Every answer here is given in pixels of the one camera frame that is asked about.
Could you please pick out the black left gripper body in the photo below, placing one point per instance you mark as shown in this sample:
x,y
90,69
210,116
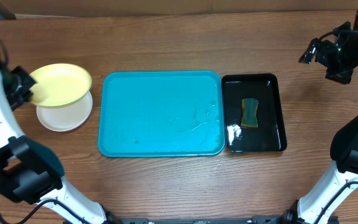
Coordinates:
x,y
22,83

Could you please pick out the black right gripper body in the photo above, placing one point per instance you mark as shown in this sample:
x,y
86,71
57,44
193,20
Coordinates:
x,y
341,62

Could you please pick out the yellow plate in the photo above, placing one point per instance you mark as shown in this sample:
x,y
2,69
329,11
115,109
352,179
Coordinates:
x,y
59,84

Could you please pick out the white plate with stain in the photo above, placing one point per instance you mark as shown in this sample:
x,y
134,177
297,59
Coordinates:
x,y
67,117

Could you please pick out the green yellow sponge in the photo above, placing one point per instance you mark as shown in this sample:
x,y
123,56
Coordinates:
x,y
249,113

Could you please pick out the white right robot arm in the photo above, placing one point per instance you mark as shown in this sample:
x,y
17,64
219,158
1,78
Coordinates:
x,y
341,178

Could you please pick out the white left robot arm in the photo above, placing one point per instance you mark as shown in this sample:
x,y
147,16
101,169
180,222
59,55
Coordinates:
x,y
31,172

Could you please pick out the black plastic tray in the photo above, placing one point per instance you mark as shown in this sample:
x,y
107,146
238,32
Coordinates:
x,y
270,136

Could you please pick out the teal plastic tray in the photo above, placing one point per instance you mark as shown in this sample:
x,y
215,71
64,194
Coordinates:
x,y
161,114

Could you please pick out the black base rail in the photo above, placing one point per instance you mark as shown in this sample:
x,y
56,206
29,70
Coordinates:
x,y
258,219

